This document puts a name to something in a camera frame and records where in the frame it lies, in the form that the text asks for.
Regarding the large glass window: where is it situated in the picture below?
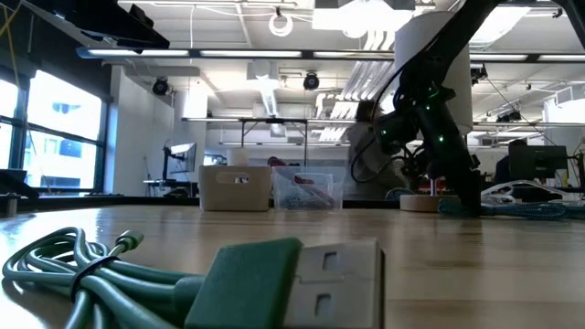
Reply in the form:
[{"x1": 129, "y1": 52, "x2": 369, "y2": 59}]
[{"x1": 0, "y1": 68, "x2": 109, "y2": 193}]

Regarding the silver monitor on stand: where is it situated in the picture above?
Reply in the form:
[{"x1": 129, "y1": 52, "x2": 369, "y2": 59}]
[{"x1": 163, "y1": 142, "x2": 197, "y2": 182}]

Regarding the light blue braided cable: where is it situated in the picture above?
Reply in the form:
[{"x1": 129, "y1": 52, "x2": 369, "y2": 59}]
[{"x1": 278, "y1": 189, "x2": 314, "y2": 210}]

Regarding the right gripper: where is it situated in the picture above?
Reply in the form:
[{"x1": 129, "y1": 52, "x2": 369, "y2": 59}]
[{"x1": 418, "y1": 98, "x2": 484, "y2": 217}]

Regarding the dark teal braided cable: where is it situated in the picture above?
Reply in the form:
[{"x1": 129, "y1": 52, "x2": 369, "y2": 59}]
[{"x1": 437, "y1": 199, "x2": 572, "y2": 221}]

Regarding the white lamp cord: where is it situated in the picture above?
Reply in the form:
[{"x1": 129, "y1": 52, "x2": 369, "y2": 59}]
[{"x1": 479, "y1": 179, "x2": 585, "y2": 207}]

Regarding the clear plastic bin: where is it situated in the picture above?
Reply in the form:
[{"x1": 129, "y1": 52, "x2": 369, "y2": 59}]
[{"x1": 272, "y1": 165, "x2": 347, "y2": 212}]

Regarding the long linear ceiling light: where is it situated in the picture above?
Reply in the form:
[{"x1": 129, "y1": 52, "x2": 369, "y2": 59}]
[{"x1": 76, "y1": 47, "x2": 585, "y2": 64}]

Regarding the white paper roll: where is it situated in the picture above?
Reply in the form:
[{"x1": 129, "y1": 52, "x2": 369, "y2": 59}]
[{"x1": 227, "y1": 147, "x2": 250, "y2": 167}]

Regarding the white ceiling air duct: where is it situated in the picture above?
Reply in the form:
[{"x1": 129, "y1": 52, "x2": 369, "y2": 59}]
[{"x1": 246, "y1": 58, "x2": 282, "y2": 118}]

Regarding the beige plastic bin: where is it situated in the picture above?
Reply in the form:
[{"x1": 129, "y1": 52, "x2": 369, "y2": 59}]
[{"x1": 198, "y1": 164, "x2": 273, "y2": 213}]

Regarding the black computer monitor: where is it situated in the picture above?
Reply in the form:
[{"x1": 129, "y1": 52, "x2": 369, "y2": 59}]
[{"x1": 508, "y1": 144, "x2": 569, "y2": 180}]

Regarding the white shade table lamp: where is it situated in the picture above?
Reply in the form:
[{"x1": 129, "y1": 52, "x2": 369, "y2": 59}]
[{"x1": 394, "y1": 9, "x2": 474, "y2": 213}]

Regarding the green USB cable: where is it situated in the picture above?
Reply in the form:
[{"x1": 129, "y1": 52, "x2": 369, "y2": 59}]
[{"x1": 0, "y1": 227, "x2": 388, "y2": 329}]

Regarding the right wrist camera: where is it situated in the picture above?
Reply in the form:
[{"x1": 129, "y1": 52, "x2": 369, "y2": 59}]
[{"x1": 375, "y1": 111, "x2": 420, "y2": 155}]

